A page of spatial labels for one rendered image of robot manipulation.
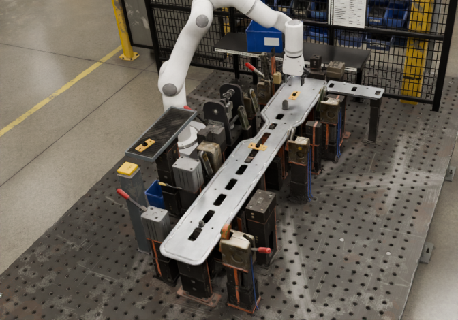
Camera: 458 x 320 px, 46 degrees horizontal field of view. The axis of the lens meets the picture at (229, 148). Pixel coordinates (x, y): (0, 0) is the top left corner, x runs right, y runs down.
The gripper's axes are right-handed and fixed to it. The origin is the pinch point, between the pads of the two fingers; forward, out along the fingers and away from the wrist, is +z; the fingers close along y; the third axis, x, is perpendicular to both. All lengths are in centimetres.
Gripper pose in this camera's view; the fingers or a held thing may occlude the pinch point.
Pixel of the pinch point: (294, 82)
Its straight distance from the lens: 272.6
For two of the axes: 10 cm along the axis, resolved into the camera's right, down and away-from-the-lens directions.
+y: 8.9, 2.1, -3.9
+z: 0.7, 8.0, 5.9
